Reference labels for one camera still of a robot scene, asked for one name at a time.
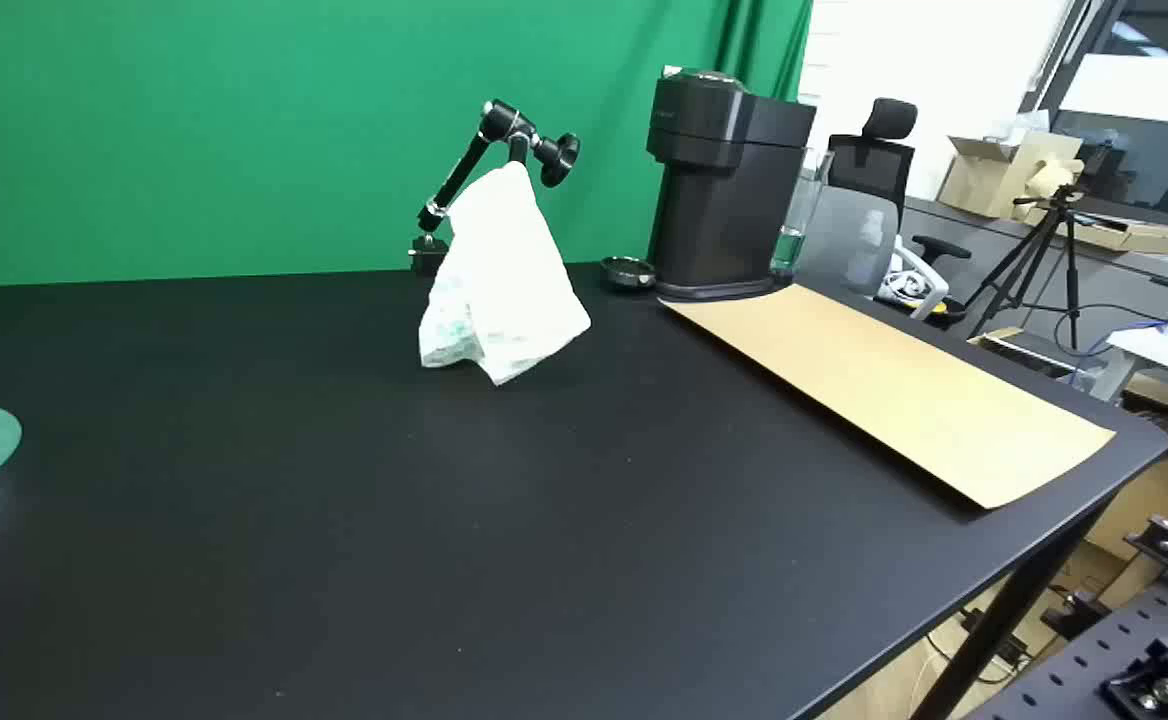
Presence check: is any black perforated breadboard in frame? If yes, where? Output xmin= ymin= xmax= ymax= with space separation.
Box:
xmin=969 ymin=517 xmax=1168 ymax=720

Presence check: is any clear water tank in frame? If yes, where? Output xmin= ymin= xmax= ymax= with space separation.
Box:
xmin=788 ymin=168 xmax=905 ymax=297

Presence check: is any black coffee machine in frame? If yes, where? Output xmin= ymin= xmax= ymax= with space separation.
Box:
xmin=645 ymin=67 xmax=821 ymax=302

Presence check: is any white cloth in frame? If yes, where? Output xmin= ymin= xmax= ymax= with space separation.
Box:
xmin=417 ymin=161 xmax=598 ymax=388

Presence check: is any brown cardboard sheet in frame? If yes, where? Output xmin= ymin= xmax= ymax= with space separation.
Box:
xmin=655 ymin=278 xmax=1119 ymax=517

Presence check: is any black table leg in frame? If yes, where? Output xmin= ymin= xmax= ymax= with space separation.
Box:
xmin=905 ymin=511 xmax=1112 ymax=720

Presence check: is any white small device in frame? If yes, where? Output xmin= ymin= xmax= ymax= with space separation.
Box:
xmin=878 ymin=235 xmax=958 ymax=324

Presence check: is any black camera tripod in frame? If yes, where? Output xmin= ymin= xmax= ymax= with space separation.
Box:
xmin=960 ymin=178 xmax=1089 ymax=355

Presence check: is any open cardboard box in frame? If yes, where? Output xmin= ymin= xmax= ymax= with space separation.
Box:
xmin=936 ymin=127 xmax=1089 ymax=223

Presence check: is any black office chair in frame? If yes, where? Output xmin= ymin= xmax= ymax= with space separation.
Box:
xmin=823 ymin=91 xmax=978 ymax=263

